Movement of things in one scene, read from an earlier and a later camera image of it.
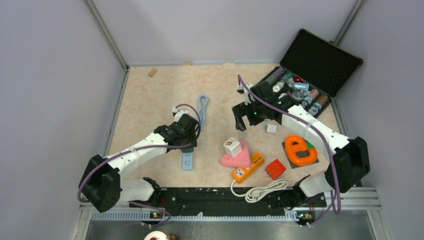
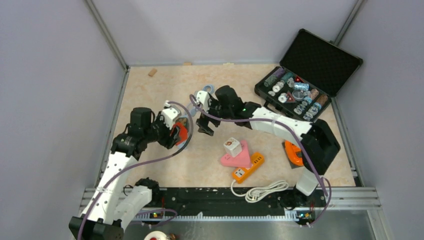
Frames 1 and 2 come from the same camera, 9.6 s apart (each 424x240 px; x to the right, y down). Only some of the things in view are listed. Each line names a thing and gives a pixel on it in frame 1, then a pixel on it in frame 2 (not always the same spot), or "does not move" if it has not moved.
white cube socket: x=233 y=147 does not move
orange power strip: x=239 y=174 does not move
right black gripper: x=243 y=109 -> x=203 y=123
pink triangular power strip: x=243 y=160 does not move
